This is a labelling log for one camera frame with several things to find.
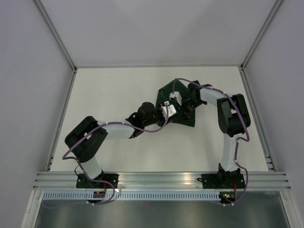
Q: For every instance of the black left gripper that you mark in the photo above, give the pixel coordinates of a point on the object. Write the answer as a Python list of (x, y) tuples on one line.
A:
[(163, 121)]

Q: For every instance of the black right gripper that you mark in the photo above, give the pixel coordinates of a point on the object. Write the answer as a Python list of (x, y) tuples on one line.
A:
[(184, 101)]

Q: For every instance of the green cloth napkin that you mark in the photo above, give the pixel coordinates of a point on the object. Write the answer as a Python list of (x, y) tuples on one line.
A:
[(163, 96)]

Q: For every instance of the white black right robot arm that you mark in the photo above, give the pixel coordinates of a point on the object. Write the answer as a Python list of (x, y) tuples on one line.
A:
[(233, 121)]

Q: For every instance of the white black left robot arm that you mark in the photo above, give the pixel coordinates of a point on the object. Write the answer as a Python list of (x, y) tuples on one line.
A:
[(86, 138)]

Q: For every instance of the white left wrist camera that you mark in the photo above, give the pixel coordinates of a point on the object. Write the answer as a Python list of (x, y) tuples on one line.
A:
[(168, 110)]

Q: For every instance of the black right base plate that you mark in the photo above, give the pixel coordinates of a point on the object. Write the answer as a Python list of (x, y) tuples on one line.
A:
[(214, 181)]

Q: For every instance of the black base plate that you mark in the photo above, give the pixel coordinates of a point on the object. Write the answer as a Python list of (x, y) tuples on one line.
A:
[(214, 181), (102, 181)]

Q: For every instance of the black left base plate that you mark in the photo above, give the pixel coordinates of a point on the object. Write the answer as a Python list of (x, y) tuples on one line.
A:
[(102, 181)]

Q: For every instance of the aluminium frame rail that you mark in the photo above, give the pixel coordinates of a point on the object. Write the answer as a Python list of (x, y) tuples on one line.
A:
[(257, 181)]

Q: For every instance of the white slotted cable duct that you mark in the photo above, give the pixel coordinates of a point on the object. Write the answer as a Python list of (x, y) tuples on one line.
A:
[(136, 195)]

